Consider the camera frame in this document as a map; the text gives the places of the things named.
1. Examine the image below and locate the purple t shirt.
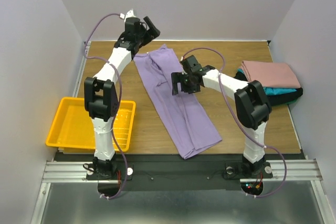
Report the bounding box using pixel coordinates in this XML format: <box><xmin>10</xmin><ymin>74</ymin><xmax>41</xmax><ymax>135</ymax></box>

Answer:
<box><xmin>133</xmin><ymin>45</ymin><xmax>222</xmax><ymax>159</ymax></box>

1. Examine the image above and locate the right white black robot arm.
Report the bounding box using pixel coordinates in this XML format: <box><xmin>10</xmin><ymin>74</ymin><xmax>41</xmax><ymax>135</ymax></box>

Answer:
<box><xmin>171</xmin><ymin>55</ymin><xmax>271</xmax><ymax>179</ymax></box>

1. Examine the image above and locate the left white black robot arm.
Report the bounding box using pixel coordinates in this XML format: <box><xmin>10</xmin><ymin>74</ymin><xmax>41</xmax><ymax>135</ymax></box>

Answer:
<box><xmin>84</xmin><ymin>16</ymin><xmax>161</xmax><ymax>179</ymax></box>

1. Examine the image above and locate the teal folded t shirt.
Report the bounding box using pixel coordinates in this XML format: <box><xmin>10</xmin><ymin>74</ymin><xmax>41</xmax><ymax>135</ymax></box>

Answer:
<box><xmin>234</xmin><ymin>69</ymin><xmax>296</xmax><ymax>96</ymax></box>

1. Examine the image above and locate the pink folded t shirt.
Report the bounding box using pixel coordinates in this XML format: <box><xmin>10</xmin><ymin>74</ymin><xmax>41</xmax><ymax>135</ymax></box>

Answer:
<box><xmin>239</xmin><ymin>60</ymin><xmax>301</xmax><ymax>89</ymax></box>

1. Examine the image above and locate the black folded t shirt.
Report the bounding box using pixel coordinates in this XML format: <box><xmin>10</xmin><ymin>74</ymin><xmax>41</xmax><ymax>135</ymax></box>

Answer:
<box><xmin>250</xmin><ymin>74</ymin><xmax>303</xmax><ymax>106</ymax></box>

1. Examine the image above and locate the yellow plastic tray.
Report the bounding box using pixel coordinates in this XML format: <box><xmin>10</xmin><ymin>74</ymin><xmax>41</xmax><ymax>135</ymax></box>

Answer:
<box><xmin>45</xmin><ymin>97</ymin><xmax>136</xmax><ymax>154</ymax></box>

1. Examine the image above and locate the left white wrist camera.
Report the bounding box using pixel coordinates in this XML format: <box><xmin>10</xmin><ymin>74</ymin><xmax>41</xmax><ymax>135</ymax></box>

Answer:
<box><xmin>119</xmin><ymin>9</ymin><xmax>137</xmax><ymax>21</ymax></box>

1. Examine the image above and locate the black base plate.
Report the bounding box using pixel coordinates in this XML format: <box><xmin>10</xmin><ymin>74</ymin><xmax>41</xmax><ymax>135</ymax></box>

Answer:
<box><xmin>54</xmin><ymin>152</ymin><xmax>305</xmax><ymax>192</ymax></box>

